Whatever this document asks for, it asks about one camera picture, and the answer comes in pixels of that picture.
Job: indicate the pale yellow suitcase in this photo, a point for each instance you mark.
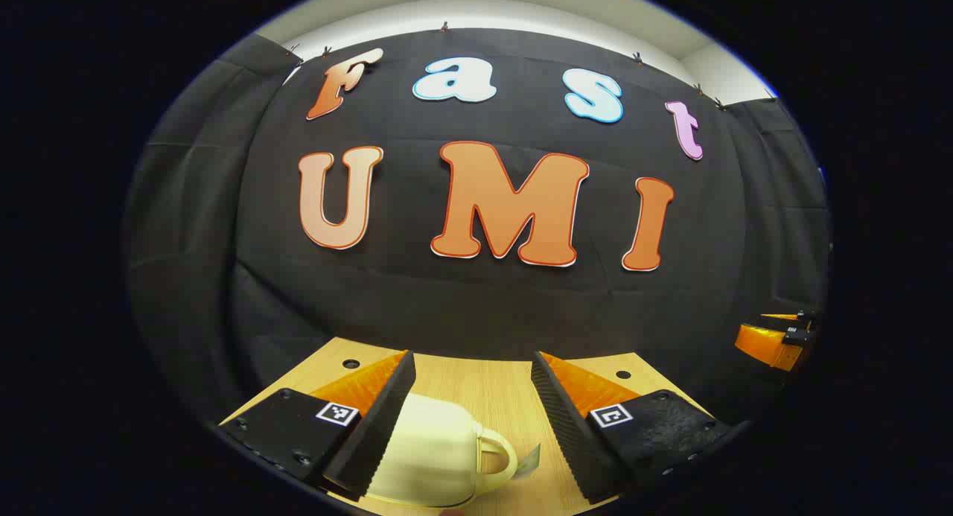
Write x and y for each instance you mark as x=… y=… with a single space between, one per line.
x=432 y=449

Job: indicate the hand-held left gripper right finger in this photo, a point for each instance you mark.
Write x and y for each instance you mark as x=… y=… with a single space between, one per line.
x=573 y=441

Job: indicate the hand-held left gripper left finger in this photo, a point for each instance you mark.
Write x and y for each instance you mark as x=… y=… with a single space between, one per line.
x=377 y=434

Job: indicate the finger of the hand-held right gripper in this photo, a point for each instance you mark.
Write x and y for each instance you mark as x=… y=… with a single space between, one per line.
x=763 y=345
x=778 y=317

